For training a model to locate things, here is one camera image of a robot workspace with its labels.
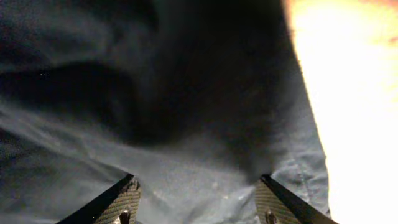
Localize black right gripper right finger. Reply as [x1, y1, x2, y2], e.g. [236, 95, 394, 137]
[255, 175, 338, 224]

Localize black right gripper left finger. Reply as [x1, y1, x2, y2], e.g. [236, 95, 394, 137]
[57, 174, 141, 224]

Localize navy blue shorts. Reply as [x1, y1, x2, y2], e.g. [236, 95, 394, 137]
[1, 0, 330, 223]

